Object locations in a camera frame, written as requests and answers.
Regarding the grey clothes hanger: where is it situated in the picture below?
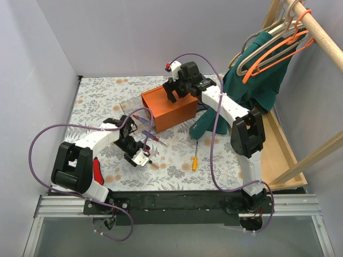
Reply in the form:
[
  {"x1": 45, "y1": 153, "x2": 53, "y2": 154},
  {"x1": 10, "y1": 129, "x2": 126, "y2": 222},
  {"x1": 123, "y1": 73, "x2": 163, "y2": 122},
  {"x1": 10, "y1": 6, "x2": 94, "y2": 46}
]
[{"x1": 228, "y1": 18, "x2": 286, "y2": 69}]

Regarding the orange handle screwdriver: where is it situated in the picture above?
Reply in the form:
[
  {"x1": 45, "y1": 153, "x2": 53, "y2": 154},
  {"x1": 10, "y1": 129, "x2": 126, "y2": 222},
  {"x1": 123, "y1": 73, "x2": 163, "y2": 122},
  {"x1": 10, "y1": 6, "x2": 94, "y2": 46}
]
[{"x1": 192, "y1": 141, "x2": 198, "y2": 171}]

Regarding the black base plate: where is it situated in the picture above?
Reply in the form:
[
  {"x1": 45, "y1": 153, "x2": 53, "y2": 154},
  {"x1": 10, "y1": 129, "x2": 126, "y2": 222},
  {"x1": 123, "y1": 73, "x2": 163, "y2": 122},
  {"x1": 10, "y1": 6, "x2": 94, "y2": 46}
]
[{"x1": 83, "y1": 190, "x2": 272, "y2": 226}]

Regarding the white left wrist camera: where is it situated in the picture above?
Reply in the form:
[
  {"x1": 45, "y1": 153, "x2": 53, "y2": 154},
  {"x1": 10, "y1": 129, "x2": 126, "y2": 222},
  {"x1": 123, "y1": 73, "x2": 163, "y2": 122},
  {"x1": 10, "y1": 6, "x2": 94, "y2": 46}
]
[{"x1": 131, "y1": 149, "x2": 150, "y2": 167}]

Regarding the floral patterned table mat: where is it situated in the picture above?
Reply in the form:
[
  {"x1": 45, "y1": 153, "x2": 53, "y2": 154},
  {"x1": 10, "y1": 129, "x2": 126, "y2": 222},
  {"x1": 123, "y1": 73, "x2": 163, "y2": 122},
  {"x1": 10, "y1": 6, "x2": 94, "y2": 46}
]
[{"x1": 65, "y1": 76, "x2": 242, "y2": 191}]

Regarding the clear acrylic drawer tray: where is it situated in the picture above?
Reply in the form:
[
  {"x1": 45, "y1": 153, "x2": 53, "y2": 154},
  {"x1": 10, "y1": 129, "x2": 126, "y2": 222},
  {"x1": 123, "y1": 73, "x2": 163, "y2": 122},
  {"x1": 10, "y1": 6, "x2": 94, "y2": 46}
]
[{"x1": 120, "y1": 96, "x2": 151, "y2": 134}]

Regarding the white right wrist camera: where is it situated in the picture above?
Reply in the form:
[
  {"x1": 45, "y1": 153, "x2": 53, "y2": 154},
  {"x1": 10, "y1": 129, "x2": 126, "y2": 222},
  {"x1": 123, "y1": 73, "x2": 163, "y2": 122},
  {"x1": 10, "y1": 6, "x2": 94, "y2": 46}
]
[{"x1": 165, "y1": 61, "x2": 181, "y2": 81}]

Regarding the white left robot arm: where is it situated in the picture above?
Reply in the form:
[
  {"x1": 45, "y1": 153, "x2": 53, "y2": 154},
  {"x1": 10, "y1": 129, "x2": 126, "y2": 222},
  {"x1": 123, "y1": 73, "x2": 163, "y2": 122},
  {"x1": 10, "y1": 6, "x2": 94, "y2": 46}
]
[{"x1": 51, "y1": 115, "x2": 150, "y2": 214}]

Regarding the dark green garment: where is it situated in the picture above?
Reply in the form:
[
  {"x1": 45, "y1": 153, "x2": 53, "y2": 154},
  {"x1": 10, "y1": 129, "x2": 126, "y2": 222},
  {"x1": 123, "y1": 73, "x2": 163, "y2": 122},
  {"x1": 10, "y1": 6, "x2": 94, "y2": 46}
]
[{"x1": 189, "y1": 27, "x2": 308, "y2": 141}]

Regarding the dark blue cloth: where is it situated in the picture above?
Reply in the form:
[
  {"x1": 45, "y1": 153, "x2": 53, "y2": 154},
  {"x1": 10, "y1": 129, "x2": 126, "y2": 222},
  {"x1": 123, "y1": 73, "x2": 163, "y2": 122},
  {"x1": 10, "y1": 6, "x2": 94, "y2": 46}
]
[{"x1": 196, "y1": 72, "x2": 211, "y2": 113}]

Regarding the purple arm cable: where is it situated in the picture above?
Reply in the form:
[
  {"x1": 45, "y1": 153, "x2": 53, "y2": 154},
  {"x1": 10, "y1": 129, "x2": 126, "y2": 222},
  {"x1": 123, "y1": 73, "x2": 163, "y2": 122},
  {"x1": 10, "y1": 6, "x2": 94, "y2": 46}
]
[
  {"x1": 168, "y1": 52, "x2": 275, "y2": 234},
  {"x1": 28, "y1": 107, "x2": 155, "y2": 240}
]

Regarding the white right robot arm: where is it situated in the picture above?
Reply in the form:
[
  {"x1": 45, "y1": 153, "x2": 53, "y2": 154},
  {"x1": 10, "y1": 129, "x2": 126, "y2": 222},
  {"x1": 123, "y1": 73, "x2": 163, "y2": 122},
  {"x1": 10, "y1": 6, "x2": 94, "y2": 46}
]
[{"x1": 163, "y1": 61, "x2": 266, "y2": 213}]

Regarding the orange wooden drawer box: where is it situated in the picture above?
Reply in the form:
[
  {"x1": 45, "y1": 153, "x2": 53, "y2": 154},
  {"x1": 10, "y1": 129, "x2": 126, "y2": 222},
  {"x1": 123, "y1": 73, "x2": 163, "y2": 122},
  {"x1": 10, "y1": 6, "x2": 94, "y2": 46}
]
[{"x1": 141, "y1": 86, "x2": 198, "y2": 133}]

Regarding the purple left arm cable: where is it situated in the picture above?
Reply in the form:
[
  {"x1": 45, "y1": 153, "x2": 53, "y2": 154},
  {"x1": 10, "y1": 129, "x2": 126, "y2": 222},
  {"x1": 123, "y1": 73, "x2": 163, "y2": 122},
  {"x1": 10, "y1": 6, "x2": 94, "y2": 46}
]
[{"x1": 28, "y1": 107, "x2": 155, "y2": 240}]

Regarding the red utility knife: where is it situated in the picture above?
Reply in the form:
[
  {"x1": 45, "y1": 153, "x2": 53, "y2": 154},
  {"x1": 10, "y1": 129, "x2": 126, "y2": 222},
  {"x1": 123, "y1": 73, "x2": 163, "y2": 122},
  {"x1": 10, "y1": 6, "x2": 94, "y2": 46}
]
[{"x1": 93, "y1": 157, "x2": 105, "y2": 185}]

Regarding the wooden clothes rack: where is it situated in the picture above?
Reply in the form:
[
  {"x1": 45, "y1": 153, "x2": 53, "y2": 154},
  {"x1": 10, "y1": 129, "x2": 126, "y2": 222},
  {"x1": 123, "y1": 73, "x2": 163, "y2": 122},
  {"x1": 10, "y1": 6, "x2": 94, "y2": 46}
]
[{"x1": 272, "y1": 1, "x2": 342, "y2": 192}]

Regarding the aluminium rail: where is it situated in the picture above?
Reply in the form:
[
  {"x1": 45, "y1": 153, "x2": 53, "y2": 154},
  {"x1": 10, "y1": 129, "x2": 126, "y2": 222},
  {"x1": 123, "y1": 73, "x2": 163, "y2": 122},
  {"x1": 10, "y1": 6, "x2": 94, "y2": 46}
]
[{"x1": 34, "y1": 194, "x2": 322, "y2": 217}]

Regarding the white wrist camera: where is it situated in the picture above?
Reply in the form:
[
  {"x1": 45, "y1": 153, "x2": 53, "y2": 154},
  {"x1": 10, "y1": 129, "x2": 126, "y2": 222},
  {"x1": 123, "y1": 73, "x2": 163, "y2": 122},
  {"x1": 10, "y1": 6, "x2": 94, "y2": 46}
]
[
  {"x1": 131, "y1": 149, "x2": 150, "y2": 167},
  {"x1": 165, "y1": 61, "x2": 181, "y2": 81}
]

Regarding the orange clothes hanger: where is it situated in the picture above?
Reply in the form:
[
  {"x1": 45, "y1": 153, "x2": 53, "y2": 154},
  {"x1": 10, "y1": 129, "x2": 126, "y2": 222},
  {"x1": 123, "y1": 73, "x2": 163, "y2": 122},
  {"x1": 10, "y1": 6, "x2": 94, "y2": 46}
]
[{"x1": 238, "y1": 9, "x2": 316, "y2": 84}]

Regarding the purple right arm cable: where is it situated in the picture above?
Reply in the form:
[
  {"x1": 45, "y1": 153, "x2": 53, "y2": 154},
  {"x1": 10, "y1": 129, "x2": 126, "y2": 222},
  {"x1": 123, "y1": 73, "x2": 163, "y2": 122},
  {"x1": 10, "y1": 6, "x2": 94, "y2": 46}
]
[{"x1": 168, "y1": 52, "x2": 275, "y2": 234}]

